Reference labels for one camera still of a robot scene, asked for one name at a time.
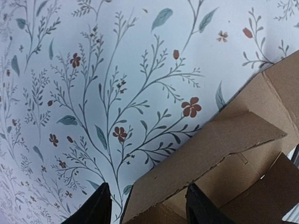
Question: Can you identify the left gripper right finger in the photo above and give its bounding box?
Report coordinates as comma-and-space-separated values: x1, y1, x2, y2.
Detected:
185, 183, 235, 224

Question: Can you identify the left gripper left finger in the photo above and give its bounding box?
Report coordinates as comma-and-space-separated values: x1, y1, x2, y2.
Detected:
62, 182, 112, 224

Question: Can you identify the brown cardboard box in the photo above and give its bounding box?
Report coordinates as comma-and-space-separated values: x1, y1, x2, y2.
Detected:
121, 52, 299, 224

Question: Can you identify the floral patterned table mat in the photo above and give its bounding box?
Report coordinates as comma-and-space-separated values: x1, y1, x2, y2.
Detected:
0, 0, 299, 224

